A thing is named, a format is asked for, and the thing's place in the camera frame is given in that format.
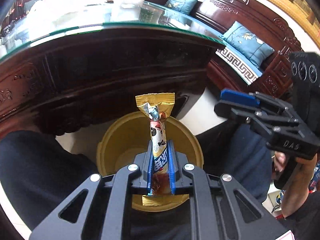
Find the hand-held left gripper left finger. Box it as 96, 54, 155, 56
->
29, 140, 153, 240

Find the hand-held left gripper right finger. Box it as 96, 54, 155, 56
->
167, 139, 295, 240

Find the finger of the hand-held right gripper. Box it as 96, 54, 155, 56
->
220, 88, 299, 125
214, 100, 304, 143

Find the gold snack wrapper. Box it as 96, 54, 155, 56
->
135, 92, 176, 207

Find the yellow plastic trash bin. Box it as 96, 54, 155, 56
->
96, 112, 203, 212

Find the person's right hand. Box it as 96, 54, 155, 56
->
274, 151, 287, 173

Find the blue patterned-border seat cushion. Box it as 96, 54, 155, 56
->
160, 10, 263, 85

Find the person's right leg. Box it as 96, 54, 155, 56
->
197, 124, 275, 205

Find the person's leg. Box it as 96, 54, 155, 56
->
0, 130, 100, 233
197, 124, 275, 205

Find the blue floral pillow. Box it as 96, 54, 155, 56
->
164, 0, 198, 13
221, 21, 275, 68

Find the carved dark wooden sofa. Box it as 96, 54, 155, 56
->
144, 0, 304, 98

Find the person's left leg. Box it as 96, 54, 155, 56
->
0, 130, 100, 233

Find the dark wooden glass-top table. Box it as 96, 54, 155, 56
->
0, 0, 227, 140

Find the white box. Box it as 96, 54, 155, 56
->
110, 0, 147, 22

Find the red patterned strap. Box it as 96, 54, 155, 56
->
309, 160, 320, 195

